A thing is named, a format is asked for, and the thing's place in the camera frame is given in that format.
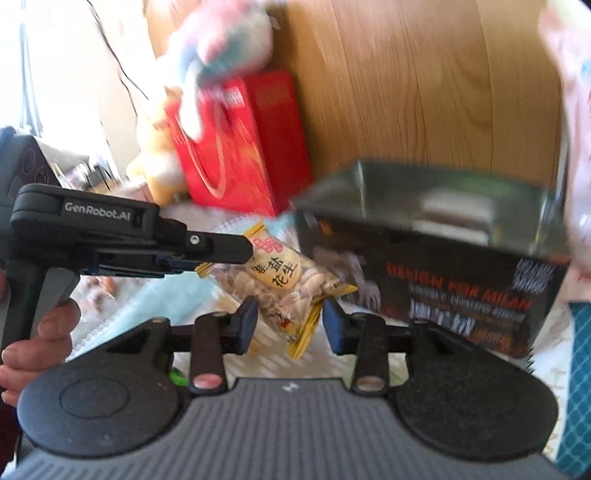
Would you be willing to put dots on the red gift bag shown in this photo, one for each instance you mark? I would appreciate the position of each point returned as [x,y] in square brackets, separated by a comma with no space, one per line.
[240,147]

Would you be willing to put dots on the teal striped cloth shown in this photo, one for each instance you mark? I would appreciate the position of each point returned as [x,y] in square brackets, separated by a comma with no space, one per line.
[579,392]

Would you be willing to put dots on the black printed cardboard box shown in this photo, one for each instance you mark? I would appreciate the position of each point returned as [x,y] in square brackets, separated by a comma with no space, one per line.
[434,277]

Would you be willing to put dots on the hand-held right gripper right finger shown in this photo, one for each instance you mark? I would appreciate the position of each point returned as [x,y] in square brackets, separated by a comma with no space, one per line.
[333,328]

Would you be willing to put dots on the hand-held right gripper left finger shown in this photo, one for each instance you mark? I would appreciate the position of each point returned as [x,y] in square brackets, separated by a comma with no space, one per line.
[247,323]

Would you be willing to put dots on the yellow plush toy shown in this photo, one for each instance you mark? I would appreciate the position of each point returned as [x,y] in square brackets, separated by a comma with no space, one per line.
[154,161]

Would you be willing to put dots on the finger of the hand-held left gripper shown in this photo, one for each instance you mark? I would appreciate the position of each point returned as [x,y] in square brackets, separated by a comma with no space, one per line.
[217,247]

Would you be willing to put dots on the white zigzag blanket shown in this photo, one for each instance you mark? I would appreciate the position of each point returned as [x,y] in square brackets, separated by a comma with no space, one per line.
[138,304]

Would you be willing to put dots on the pink and blue plush dolphin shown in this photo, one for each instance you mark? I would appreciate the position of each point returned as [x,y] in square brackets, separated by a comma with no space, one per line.
[217,46]

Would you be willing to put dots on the person's left hand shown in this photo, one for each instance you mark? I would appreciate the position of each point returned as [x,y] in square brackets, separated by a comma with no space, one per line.
[37,350]

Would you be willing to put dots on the pink snack bag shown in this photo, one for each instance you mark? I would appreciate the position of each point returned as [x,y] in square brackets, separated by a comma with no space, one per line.
[575,138]

